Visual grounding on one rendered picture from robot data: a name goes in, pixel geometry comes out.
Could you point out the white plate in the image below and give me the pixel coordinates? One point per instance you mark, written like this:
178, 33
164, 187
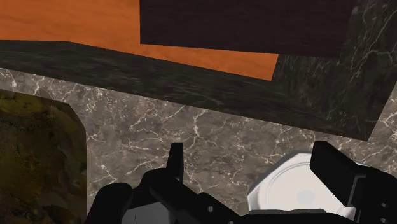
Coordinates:
288, 189

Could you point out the olive mossy patterned block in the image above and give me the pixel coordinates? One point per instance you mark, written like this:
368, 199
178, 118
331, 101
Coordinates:
37, 155

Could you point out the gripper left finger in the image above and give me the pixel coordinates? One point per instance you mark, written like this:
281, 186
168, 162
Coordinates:
175, 189

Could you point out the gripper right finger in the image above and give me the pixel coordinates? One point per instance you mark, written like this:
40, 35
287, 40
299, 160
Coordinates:
338, 167

